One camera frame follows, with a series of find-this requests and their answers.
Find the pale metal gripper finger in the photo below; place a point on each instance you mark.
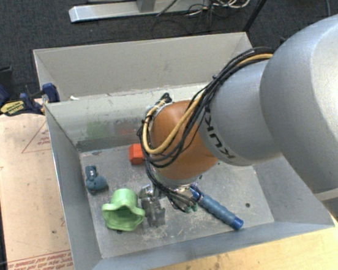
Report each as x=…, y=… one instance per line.
x=154, y=212
x=145, y=192

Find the green plastic cup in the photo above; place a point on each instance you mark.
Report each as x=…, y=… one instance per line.
x=122, y=211

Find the orange-red block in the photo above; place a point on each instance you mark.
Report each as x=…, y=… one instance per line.
x=135, y=155

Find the blue-grey toy animal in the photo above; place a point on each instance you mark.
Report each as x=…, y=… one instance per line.
x=95, y=181

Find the brown cardboard board red print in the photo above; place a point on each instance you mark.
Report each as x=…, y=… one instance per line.
x=25, y=196

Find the grey metal bin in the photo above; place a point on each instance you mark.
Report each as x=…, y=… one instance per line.
x=102, y=72

